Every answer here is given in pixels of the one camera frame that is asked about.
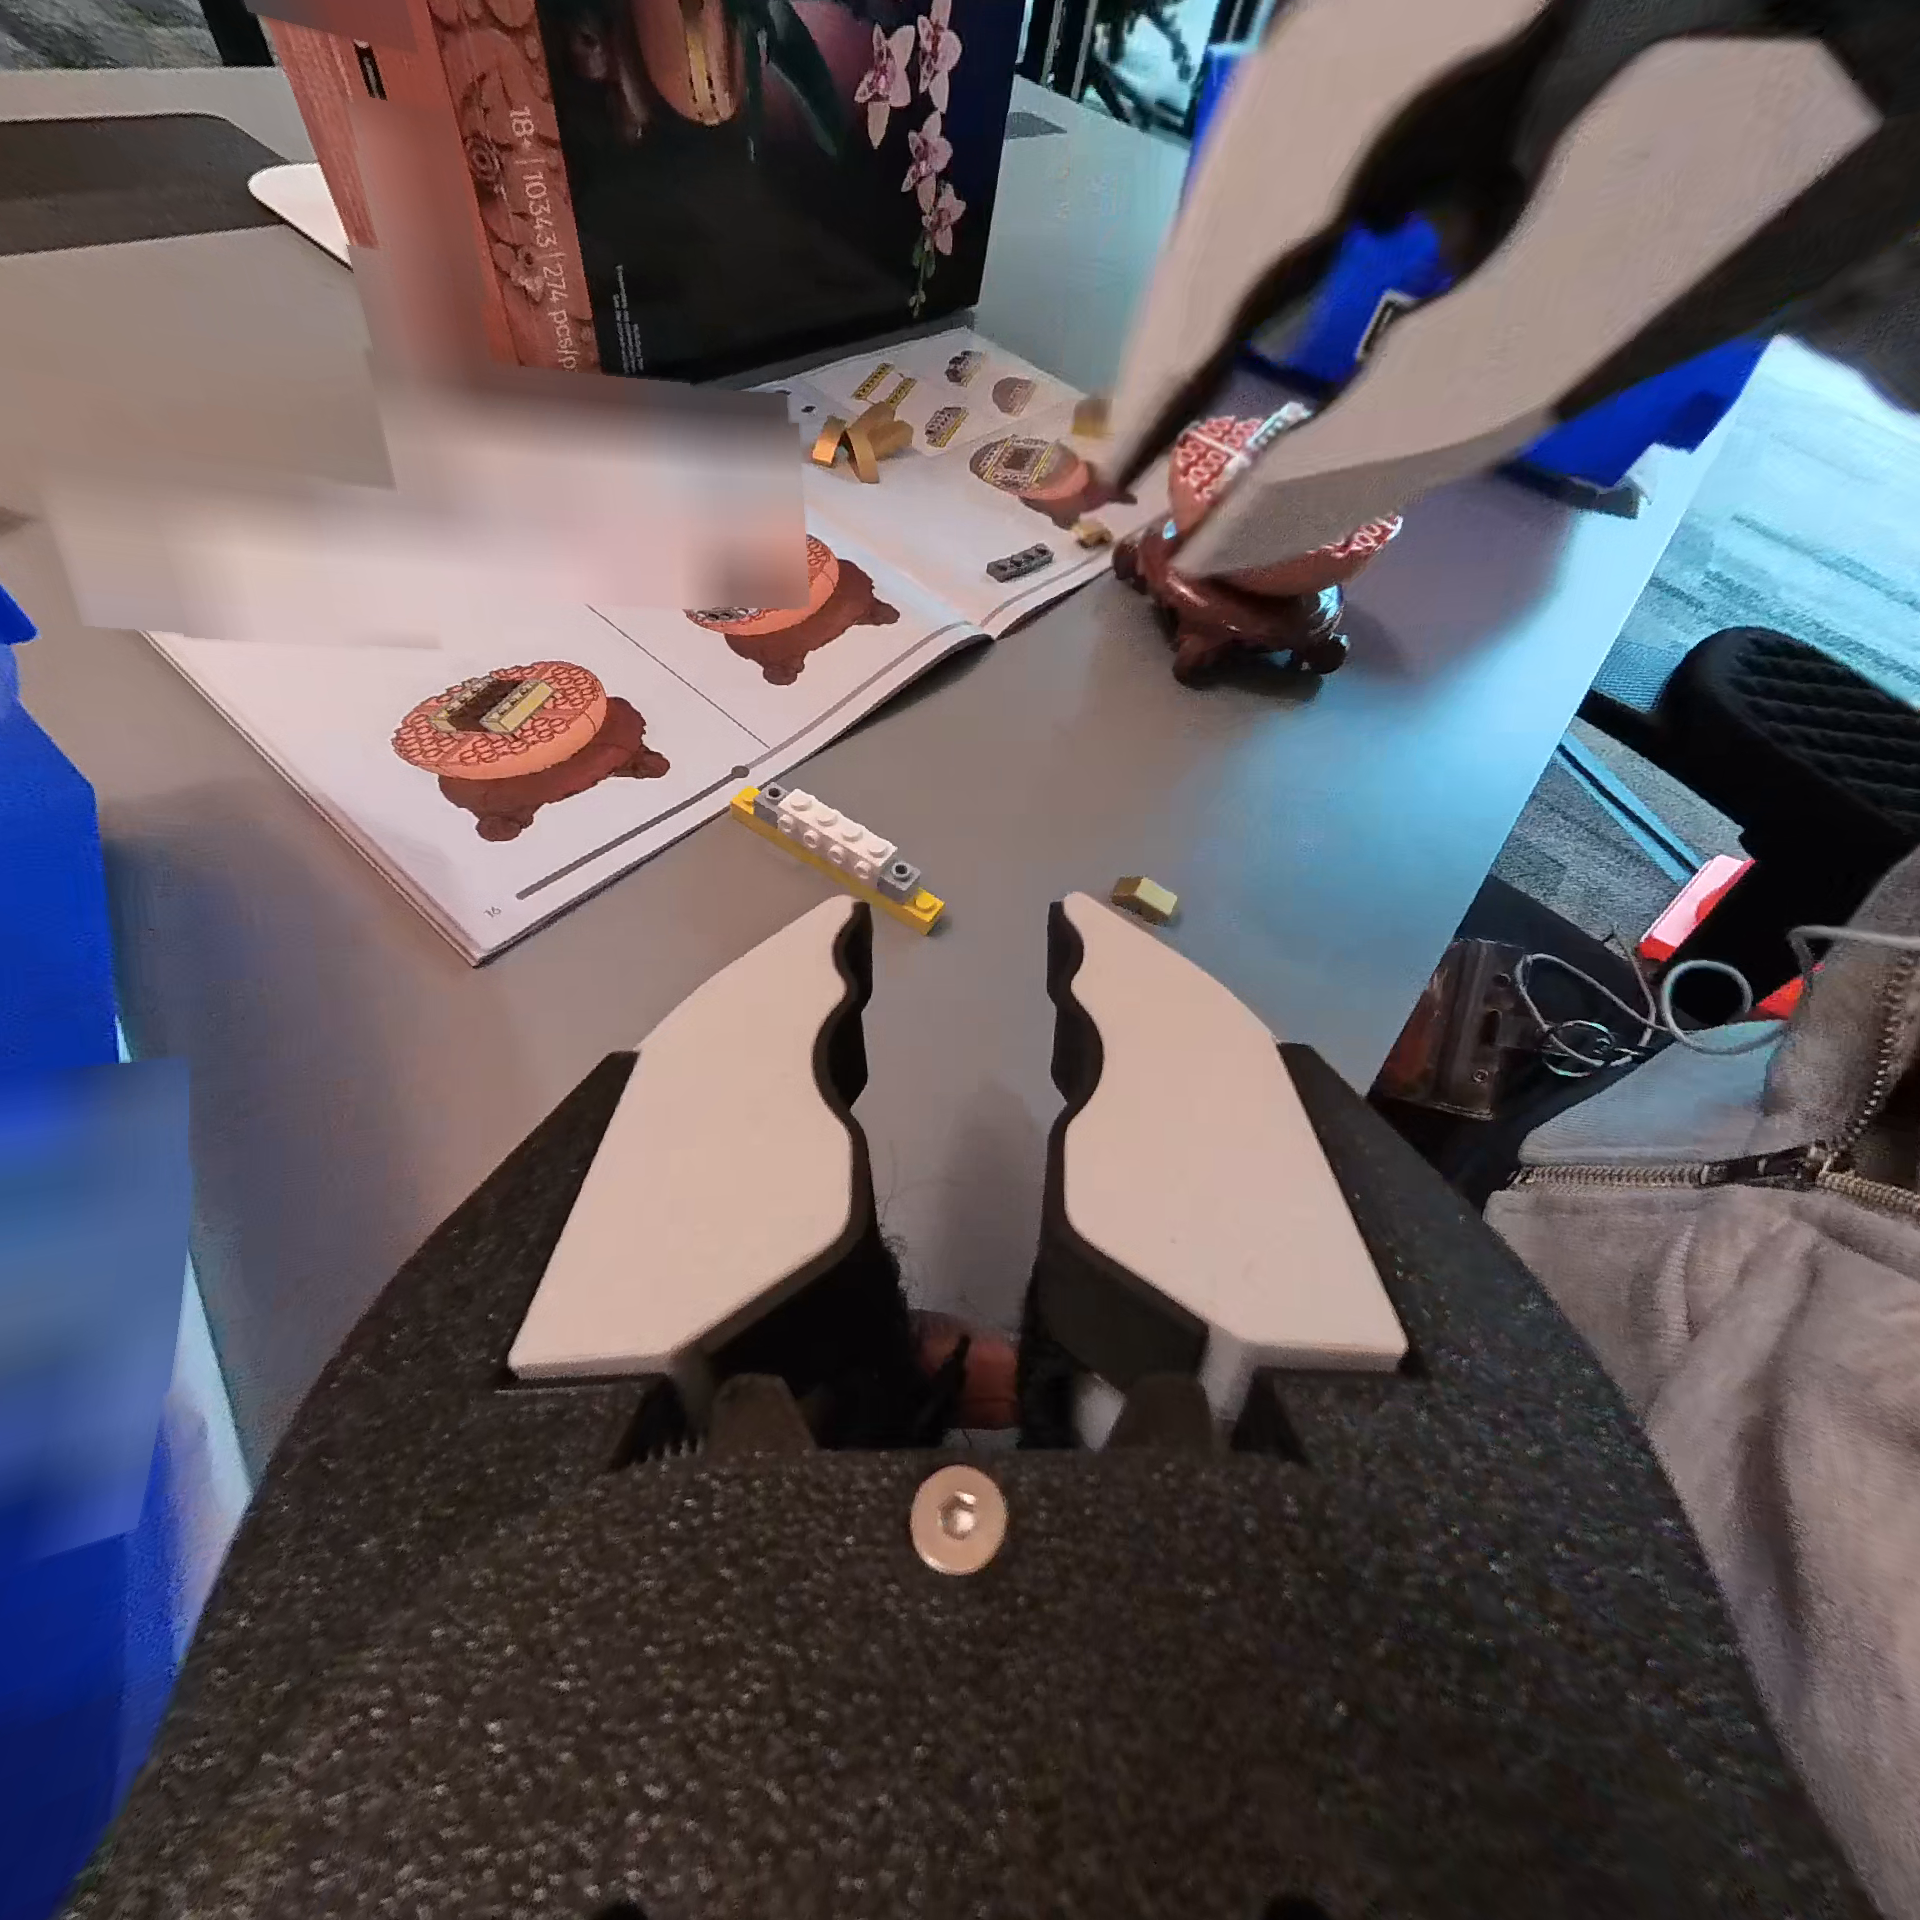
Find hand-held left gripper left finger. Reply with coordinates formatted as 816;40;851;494
510;894;879;1388

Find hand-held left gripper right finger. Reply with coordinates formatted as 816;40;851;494
1035;894;1411;1435

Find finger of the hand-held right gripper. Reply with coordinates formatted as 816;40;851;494
1180;35;1885;578
1095;0;1554;507

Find brick pot model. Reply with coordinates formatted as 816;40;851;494
1117;413;1405;686

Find white yellow brick strip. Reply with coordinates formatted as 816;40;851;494
731;780;951;935

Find blue plastic bin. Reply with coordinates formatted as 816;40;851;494
0;587;257;1920
1186;46;1771;497

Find small gold bricks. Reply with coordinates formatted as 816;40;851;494
1066;391;1117;556

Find white instruction booklet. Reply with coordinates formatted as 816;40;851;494
145;330;1201;967

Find black mesh chair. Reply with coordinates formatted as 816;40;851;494
1652;625;1920;933

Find black flower print box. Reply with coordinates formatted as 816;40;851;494
264;0;991;386

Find white earphone cable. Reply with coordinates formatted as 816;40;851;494
1502;925;1920;1081

